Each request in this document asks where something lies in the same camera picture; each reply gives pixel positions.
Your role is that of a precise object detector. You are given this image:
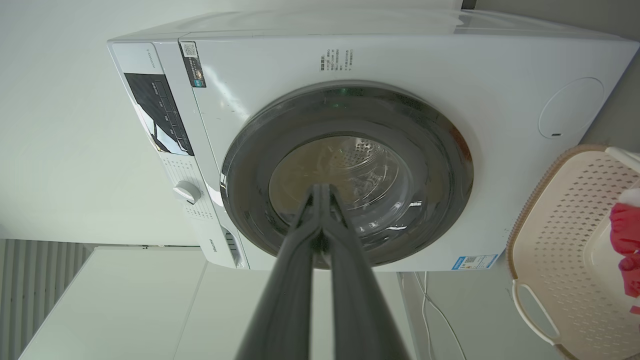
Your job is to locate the white control dial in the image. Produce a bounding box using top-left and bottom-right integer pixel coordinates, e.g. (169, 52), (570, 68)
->
(172, 180), (202, 205)

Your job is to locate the white cabinet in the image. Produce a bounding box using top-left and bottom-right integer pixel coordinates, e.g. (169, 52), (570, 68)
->
(18, 246), (419, 360)

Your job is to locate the white front-load washing machine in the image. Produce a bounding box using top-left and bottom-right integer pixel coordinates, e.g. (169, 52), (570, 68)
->
(107, 9), (640, 272)

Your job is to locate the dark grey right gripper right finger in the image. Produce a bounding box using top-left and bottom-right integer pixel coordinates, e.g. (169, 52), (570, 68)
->
(320, 183), (411, 360)

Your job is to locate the round dark washing machine door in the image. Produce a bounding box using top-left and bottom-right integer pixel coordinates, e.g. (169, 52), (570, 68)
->
(220, 81), (474, 270)

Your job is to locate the white power cable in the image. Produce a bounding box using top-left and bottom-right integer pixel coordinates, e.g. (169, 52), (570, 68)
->
(413, 271), (468, 360)

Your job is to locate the red garment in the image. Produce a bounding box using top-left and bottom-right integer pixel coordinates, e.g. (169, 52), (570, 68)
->
(609, 201), (640, 299)

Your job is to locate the black control display panel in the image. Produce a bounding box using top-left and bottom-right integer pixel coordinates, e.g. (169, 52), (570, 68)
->
(124, 73), (195, 157)

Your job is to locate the beige perforated laundry basket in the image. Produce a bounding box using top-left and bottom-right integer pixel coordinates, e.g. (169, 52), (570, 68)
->
(506, 144), (640, 360)

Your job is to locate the white garment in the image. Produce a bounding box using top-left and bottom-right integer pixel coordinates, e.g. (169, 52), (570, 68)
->
(618, 187), (640, 208)

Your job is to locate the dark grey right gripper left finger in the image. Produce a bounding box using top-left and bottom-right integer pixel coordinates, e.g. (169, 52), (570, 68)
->
(235, 183), (325, 360)

